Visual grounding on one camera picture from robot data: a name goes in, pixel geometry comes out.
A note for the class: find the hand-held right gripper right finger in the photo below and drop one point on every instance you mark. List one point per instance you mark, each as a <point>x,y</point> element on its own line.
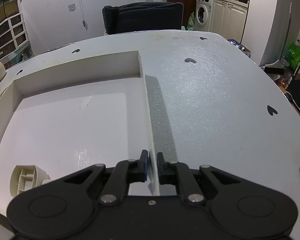
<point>160,166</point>

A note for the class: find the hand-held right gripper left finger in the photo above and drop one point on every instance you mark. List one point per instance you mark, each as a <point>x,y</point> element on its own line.
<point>145,166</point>

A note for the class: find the white shallow tray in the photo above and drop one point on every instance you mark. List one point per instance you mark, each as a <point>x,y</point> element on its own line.
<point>65,130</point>

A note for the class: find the white round plastic cap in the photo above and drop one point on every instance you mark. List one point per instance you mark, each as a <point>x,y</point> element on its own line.
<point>27,178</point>

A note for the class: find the green plastic bag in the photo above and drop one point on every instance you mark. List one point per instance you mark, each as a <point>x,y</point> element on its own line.
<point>191,22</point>

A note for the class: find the dark blue covered chair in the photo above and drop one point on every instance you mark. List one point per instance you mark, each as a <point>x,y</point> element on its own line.
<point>142,17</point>

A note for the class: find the white washing machine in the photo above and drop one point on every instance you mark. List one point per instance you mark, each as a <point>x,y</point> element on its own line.
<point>203,13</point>

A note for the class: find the white kitchen cabinet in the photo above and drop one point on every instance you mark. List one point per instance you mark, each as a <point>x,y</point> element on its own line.
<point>227,17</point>

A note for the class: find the green shopping bag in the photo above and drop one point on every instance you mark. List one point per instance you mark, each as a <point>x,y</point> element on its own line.
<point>293,55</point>

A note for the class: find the white drawer cabinet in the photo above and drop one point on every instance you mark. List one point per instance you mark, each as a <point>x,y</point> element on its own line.
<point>7,38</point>

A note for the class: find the glass fish tank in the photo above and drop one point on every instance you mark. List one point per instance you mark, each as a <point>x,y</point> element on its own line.
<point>3,10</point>

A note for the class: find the white wall socket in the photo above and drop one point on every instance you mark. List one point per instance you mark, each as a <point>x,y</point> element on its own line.
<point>72,7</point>

